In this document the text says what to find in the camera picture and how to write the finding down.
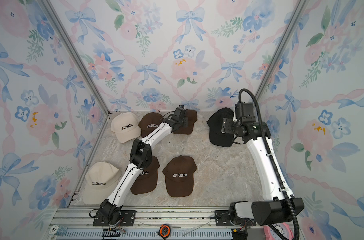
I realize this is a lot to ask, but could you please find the brown colorado cap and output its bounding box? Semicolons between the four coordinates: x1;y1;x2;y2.
162;156;198;198
131;156;160;195
139;112;163;138
174;110;198;135

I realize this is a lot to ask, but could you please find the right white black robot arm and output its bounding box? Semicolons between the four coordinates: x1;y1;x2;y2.
221;118;304;226

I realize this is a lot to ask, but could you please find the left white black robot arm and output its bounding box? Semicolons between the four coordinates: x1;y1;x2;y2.
93;105;188;227

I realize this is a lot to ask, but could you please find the black R cap back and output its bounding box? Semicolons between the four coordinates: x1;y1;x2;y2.
207;108;234;148

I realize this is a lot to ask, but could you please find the cream Colorado cap back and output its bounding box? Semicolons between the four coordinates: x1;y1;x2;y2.
111;113;141;144

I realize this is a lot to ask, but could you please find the cream colorado cap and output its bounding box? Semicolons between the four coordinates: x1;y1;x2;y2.
82;162;122;205
111;113;141;144

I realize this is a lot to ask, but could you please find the cream Colorado cap front left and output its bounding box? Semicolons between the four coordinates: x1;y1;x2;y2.
82;162;122;205

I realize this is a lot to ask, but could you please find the orange black tape measure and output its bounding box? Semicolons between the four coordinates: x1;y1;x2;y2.
157;224;171;240

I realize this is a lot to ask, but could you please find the pink round clock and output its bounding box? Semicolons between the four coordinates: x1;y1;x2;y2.
263;222;294;240

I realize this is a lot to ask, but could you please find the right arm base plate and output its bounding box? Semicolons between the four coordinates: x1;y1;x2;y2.
210;210;257;228

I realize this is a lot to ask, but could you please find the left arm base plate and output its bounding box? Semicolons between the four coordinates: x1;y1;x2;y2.
93;210;137;227

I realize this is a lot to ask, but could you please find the black corrugated cable hose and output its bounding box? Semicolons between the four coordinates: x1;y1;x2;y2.
238;88;300;240

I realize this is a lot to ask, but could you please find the aluminium rail frame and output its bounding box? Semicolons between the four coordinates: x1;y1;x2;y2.
44;206;267;240

